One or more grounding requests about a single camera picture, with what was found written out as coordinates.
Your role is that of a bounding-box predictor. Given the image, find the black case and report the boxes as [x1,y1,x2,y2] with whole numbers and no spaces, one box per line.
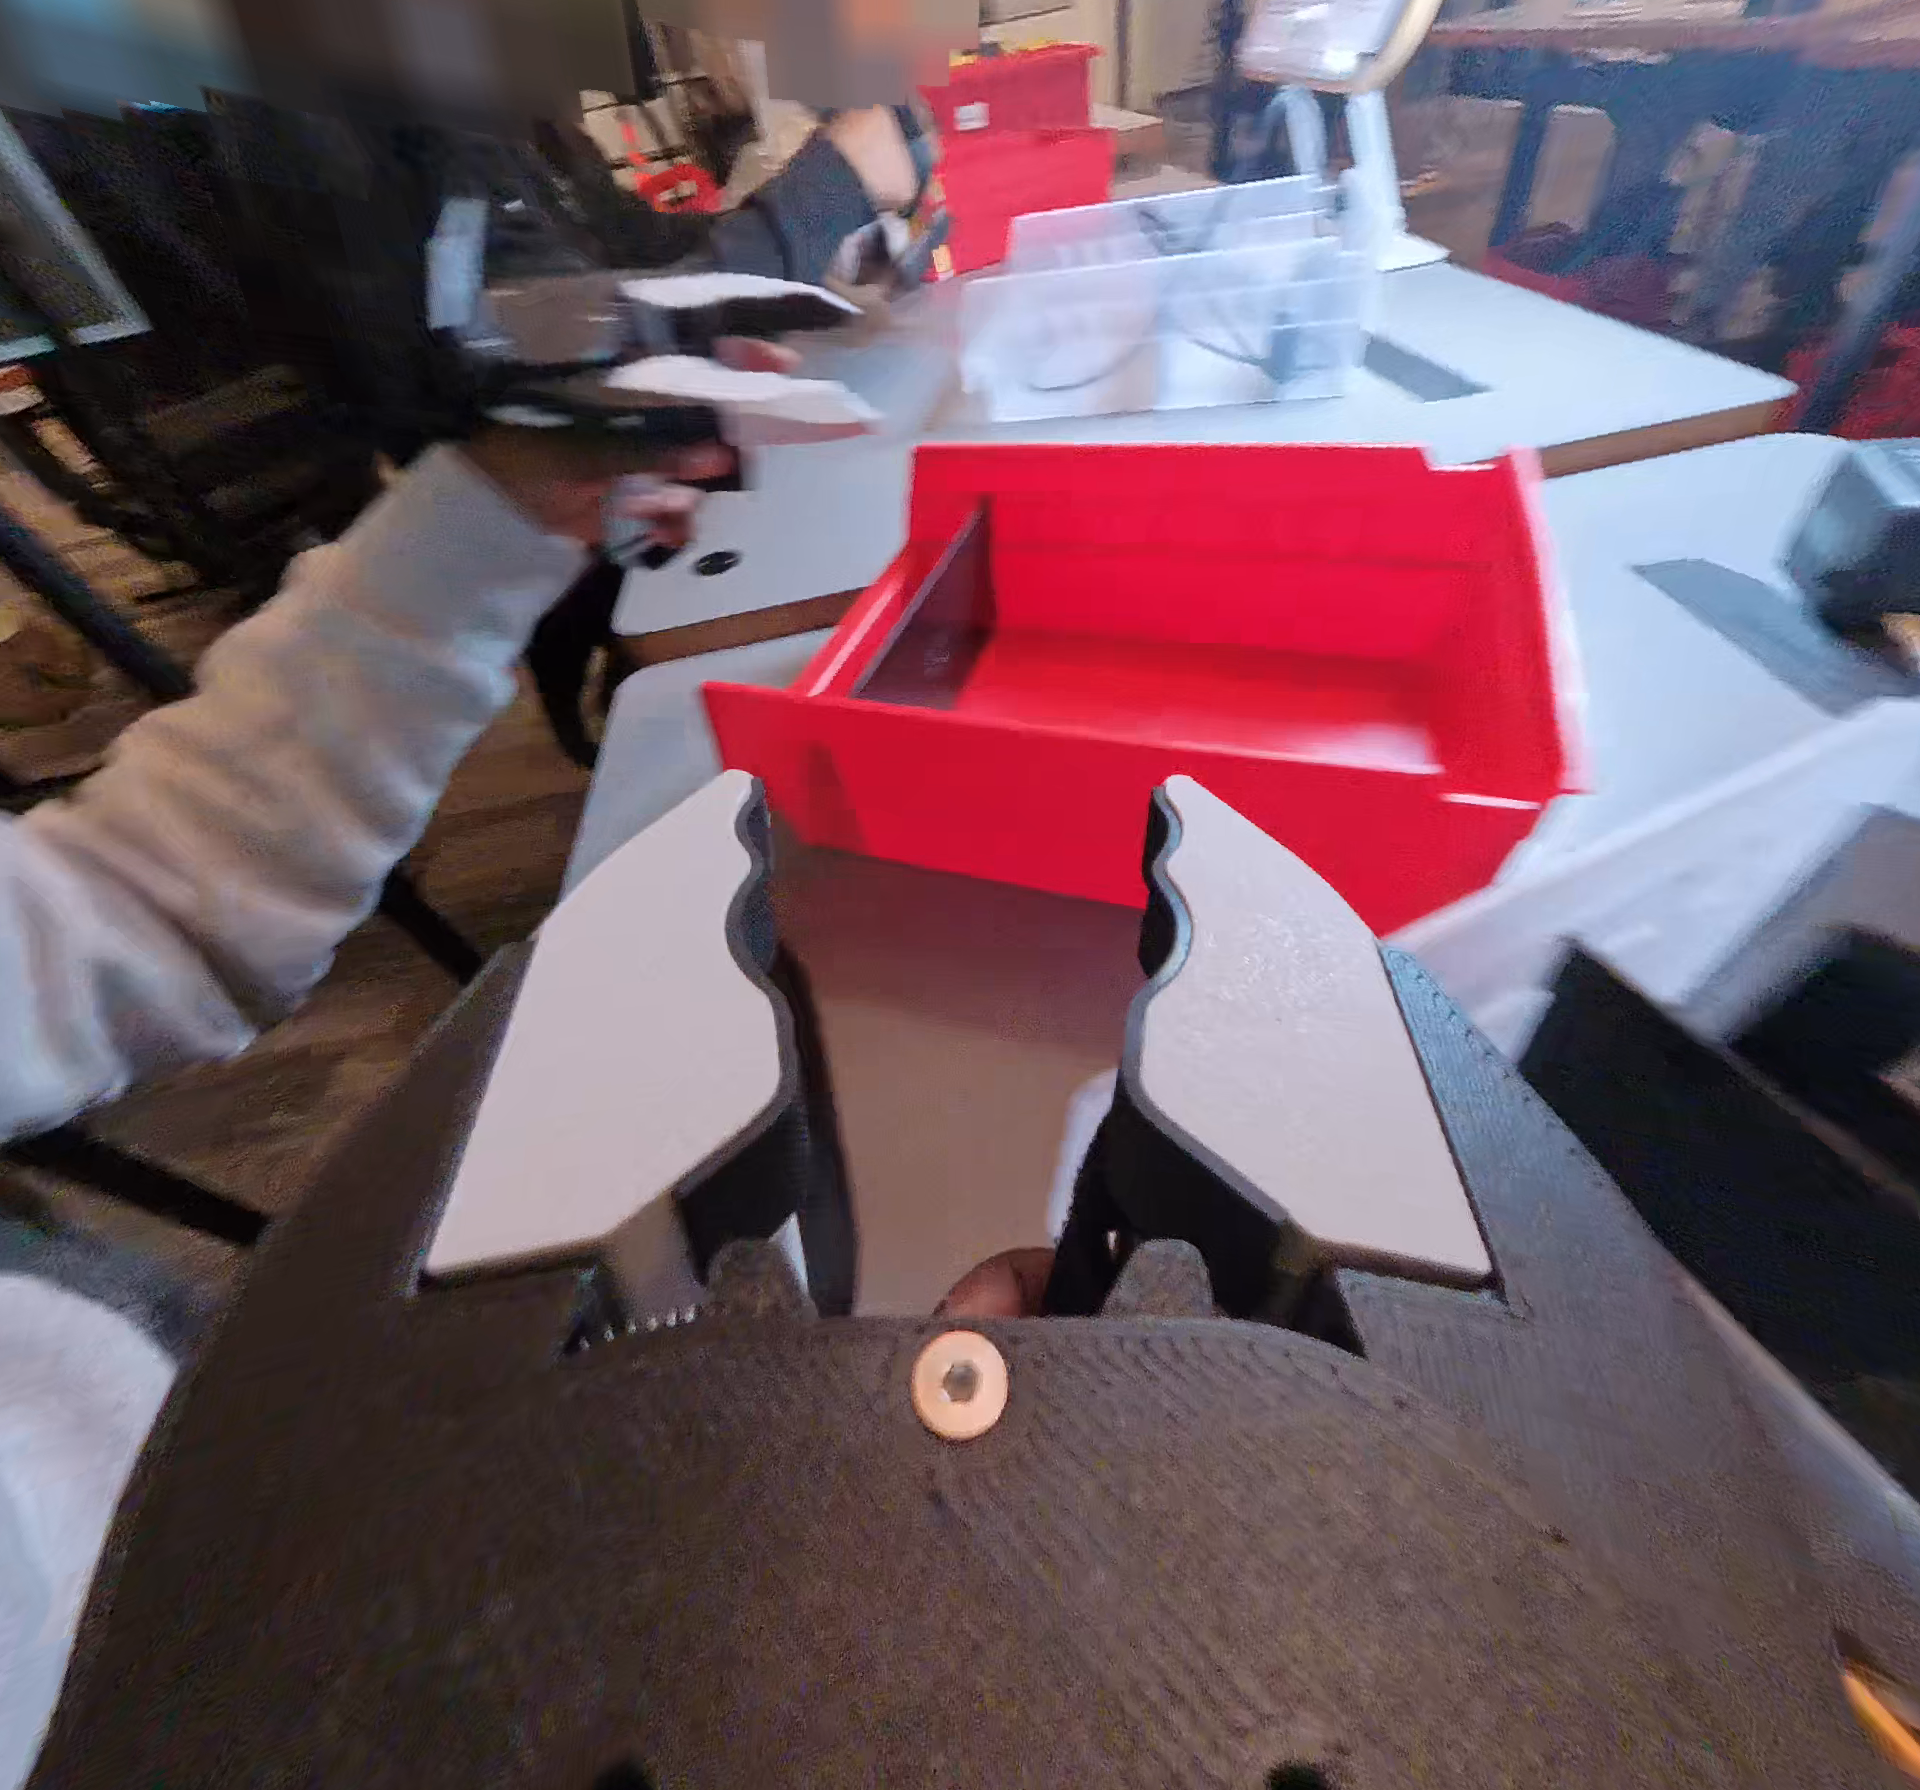
[1521,928,1920,1389]

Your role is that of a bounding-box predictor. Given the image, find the black office chair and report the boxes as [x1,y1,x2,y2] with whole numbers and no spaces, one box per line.
[150,95,496,578]

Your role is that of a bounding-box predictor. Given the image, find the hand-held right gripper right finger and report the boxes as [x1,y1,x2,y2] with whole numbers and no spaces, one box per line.
[1045,774,1502,1355]

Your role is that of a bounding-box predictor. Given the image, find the person's left forearm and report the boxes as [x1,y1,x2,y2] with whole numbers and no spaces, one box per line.
[0,444,594,1117]

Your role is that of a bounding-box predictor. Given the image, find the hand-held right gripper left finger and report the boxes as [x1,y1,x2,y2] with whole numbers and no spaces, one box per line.
[424,768,859,1339]

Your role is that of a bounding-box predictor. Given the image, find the person's left hand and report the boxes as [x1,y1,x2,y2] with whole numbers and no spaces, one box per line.
[481,438,744,578]

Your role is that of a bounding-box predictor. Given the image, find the clear plastic bin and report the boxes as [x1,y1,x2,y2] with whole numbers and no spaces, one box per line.
[958,173,1382,418]

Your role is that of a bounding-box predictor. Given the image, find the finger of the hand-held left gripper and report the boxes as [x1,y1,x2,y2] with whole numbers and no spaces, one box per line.
[599,353,886,449]
[619,272,868,355]

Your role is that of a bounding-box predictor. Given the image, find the long wooden desk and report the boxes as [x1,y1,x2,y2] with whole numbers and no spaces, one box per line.
[1424,0,1920,321]

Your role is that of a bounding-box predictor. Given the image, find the red plastic bin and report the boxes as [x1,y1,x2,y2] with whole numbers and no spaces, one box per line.
[701,444,1592,940]

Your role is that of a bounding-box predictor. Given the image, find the red floor bin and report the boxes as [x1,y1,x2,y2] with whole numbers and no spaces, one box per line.
[1786,319,1920,445]
[1484,251,1688,321]

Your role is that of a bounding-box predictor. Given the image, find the black battery charger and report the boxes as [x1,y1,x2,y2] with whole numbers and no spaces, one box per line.
[1781,440,1920,638]

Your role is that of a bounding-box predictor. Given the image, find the person's right hand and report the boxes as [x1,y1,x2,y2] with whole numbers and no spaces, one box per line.
[945,1248,1059,1323]

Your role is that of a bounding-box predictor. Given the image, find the red stacking bin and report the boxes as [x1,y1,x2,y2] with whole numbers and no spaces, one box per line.
[918,42,1104,139]
[932,127,1119,280]

